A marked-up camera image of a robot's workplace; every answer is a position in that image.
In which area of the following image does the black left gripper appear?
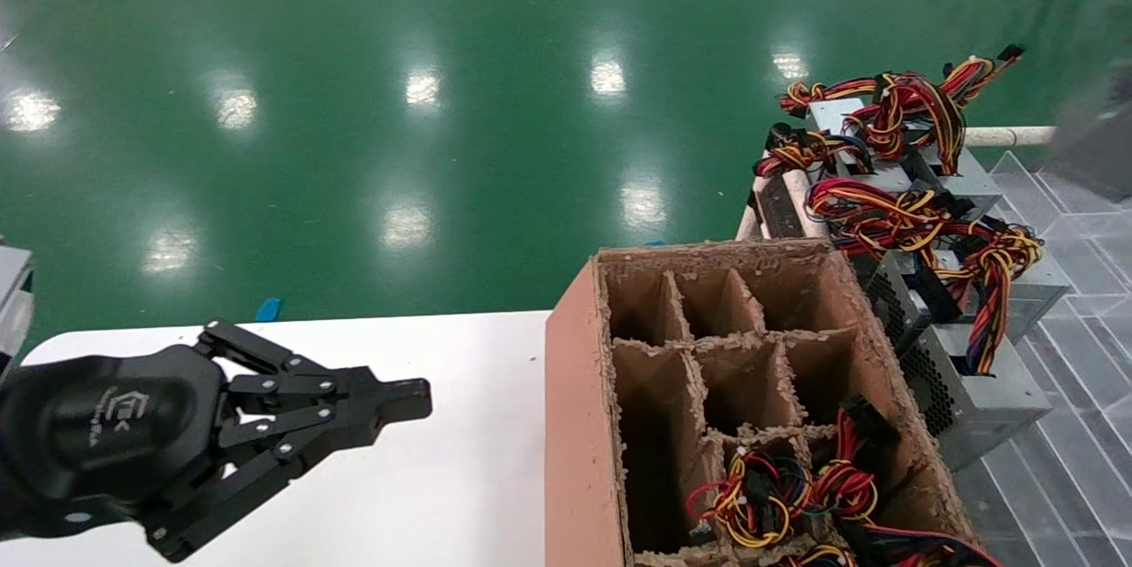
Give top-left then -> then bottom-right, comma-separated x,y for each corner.
0,321 -> 432,563

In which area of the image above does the brown cardboard box with dividers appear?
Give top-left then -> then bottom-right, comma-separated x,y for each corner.
546,240 -> 983,567

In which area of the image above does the short white rack pipe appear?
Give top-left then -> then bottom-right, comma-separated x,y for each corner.
737,173 -> 766,241
784,169 -> 830,241

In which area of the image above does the black roller track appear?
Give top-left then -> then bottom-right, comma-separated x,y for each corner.
759,173 -> 807,241

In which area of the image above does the long white rack pipe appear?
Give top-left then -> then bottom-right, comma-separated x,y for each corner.
964,126 -> 1058,149

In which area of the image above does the clear corrugated plastic sheet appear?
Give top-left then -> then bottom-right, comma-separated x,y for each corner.
955,147 -> 1132,567

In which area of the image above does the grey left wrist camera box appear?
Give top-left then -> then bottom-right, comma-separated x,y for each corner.
0,246 -> 34,361

